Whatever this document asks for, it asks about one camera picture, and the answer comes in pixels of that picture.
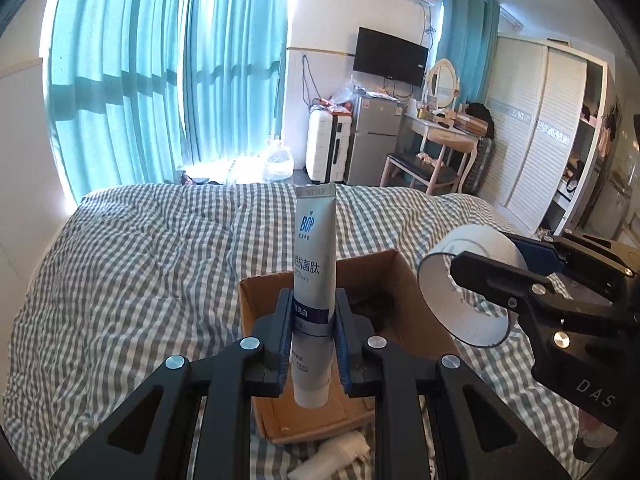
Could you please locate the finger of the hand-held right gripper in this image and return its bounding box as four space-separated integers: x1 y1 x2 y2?
507 233 569 279
448 251 557 314

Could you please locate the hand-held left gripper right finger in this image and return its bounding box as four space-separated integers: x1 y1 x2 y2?
335 290 573 480

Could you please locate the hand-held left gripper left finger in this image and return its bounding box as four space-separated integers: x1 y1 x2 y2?
50 288 293 480

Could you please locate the white tape roll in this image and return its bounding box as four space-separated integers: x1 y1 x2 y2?
417 225 528 349

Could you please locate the brown cardboard box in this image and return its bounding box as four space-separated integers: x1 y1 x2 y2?
239 248 463 445

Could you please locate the grey white toothpaste tube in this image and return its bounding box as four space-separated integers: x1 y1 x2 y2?
291 183 337 408

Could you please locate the person's right hand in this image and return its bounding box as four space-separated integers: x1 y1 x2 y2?
572 402 622 464

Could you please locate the small white tube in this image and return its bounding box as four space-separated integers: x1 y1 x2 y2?
291 430 371 480

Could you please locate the white louvred wardrobe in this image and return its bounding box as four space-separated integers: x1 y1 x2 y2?
477 35 610 233

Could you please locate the white chair black seat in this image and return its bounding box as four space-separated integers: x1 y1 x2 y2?
381 151 460 195

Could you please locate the black bag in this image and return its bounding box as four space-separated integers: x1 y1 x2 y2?
465 102 497 139

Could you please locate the grey checked bed blanket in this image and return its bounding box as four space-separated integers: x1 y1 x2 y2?
2 182 593 480

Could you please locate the white dressing table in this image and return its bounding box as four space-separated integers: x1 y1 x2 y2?
401 109 483 195

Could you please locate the clear plastic bag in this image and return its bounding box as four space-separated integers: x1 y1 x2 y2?
261 137 294 184

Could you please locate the silver small fridge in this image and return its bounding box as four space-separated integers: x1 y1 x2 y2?
346 93 402 187

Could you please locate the white oval vanity mirror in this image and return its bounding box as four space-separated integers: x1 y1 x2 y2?
424 58 459 111

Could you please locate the white suitcase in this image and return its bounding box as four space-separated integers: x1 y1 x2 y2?
305 110 354 185

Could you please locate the narrow teal curtain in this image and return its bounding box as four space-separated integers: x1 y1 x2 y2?
436 0 501 111

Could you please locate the wide teal window curtain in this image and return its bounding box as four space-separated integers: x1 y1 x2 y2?
44 0 290 201

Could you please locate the black wall television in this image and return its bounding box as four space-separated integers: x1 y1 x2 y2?
352 27 430 88

